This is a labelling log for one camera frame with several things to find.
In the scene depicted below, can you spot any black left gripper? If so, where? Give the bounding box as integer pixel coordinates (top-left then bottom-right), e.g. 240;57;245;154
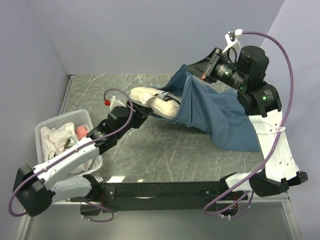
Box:
116;99;154;139

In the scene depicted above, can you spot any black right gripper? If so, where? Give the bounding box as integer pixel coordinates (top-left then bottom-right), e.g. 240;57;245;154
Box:
184;47;248;91

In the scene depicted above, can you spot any blue fabric pillowcase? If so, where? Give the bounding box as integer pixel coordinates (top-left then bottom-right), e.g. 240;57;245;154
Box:
161;64;261;153

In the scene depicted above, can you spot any cream bear print pillow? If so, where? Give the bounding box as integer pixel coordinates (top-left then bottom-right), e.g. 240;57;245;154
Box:
129;87;181;119

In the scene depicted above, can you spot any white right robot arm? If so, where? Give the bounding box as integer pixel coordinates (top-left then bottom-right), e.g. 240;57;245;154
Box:
186;45;309;200

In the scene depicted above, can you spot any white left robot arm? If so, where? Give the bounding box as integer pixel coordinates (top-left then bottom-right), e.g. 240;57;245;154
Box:
11;100;153;217

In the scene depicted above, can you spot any white plastic laundry basket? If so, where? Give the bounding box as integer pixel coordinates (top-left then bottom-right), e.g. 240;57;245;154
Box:
34;109;93;164

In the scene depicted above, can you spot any pink cloth in basket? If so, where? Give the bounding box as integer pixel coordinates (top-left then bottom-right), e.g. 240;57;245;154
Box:
75;125;90;141

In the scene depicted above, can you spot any white printed cloth in basket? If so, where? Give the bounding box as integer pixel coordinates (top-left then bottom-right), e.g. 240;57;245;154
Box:
40;122;79;161

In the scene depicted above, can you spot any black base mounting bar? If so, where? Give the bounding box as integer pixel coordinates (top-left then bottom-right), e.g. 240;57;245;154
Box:
69;181;251;217

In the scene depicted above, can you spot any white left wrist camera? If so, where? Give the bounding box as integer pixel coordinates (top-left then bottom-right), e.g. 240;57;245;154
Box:
104;95;126;110

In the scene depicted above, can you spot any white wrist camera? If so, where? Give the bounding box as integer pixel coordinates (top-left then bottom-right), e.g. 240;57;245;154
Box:
222;28;243;54
104;95;126;110

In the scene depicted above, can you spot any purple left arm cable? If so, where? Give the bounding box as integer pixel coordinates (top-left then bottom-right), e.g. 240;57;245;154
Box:
8;88;134;223

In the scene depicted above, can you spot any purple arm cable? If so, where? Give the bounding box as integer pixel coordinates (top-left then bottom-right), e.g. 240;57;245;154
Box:
202;30;294;218
8;88;134;223

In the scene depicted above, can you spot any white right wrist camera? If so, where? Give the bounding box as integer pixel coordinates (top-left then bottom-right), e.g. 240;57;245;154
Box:
222;28;243;54

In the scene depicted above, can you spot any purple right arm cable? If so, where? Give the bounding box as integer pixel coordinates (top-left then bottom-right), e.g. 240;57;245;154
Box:
202;30;294;218

